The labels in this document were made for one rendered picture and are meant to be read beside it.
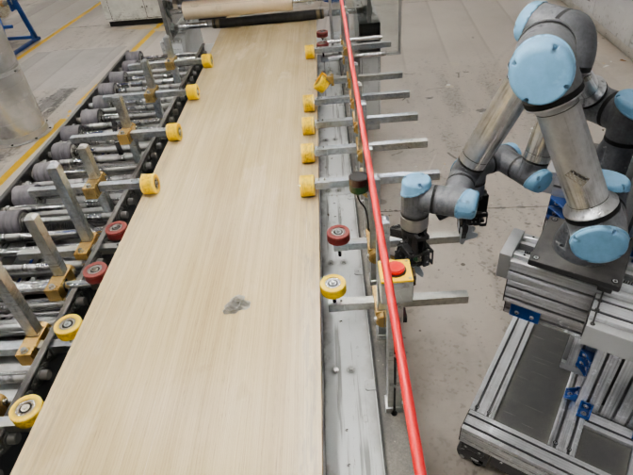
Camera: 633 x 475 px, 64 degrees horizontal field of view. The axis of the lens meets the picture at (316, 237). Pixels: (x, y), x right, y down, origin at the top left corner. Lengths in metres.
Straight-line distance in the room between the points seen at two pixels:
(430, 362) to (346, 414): 0.97
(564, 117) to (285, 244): 0.96
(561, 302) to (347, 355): 0.67
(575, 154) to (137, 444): 1.16
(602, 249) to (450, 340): 1.41
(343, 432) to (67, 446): 0.72
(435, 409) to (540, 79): 1.60
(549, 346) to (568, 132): 1.38
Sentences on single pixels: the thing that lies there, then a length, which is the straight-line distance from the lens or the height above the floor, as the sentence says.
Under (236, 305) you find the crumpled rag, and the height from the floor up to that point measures 0.91.
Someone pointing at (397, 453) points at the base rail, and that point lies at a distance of 1.44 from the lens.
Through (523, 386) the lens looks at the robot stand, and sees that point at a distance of 2.22.
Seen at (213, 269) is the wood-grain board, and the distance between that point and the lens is 1.68.
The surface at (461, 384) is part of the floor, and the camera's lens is 2.43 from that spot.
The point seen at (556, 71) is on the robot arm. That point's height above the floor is 1.59.
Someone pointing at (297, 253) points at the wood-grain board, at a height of 0.90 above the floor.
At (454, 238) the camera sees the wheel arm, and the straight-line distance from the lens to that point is 1.79.
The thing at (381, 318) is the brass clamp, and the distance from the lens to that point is 1.54.
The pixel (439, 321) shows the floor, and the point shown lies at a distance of 2.66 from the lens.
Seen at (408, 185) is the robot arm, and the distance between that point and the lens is 1.29.
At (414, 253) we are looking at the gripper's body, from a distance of 1.40.
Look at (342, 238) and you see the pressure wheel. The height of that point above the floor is 0.90.
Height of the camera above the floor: 1.97
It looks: 39 degrees down
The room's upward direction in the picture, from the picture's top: 6 degrees counter-clockwise
